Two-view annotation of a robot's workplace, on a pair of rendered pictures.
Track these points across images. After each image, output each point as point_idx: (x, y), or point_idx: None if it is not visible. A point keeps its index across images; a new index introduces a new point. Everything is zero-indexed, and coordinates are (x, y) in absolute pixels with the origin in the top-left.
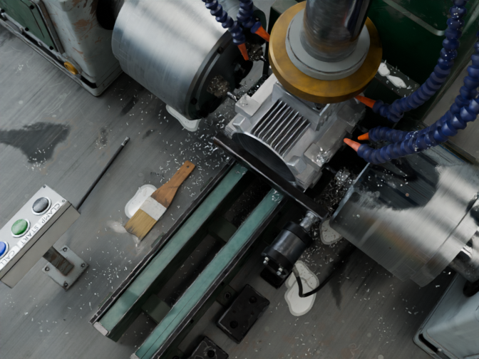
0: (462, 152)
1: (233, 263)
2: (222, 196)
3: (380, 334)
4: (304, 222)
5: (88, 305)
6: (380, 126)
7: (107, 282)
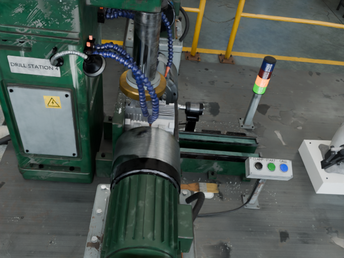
0: None
1: (206, 132)
2: (186, 149)
3: (179, 109)
4: (183, 106)
5: (252, 185)
6: None
7: (240, 185)
